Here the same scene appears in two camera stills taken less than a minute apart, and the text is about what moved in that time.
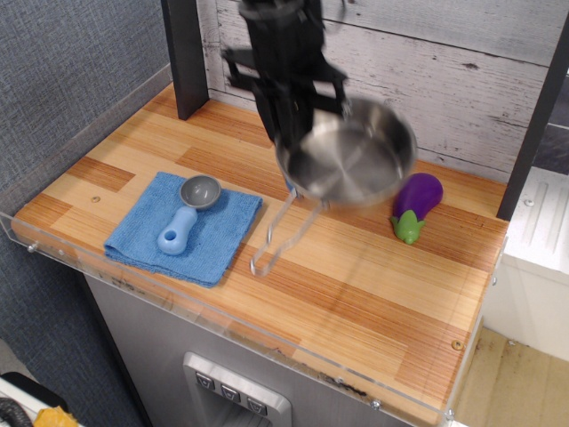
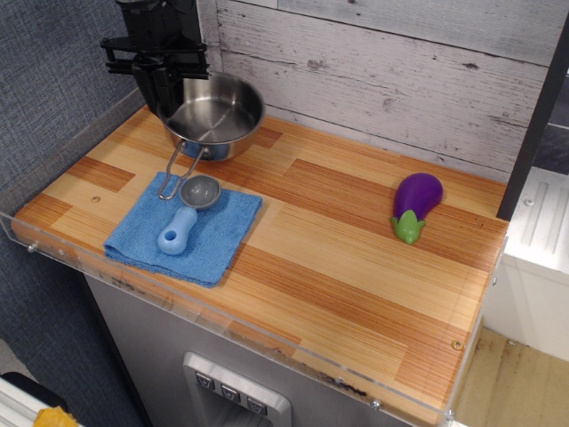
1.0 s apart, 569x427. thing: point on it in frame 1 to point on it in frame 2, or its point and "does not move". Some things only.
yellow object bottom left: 54,416 does not move
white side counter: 530,297 does not move
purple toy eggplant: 415,197 does not move
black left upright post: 186,50 does not move
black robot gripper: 287,45 to 162,36
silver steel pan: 341,158 to 218,114
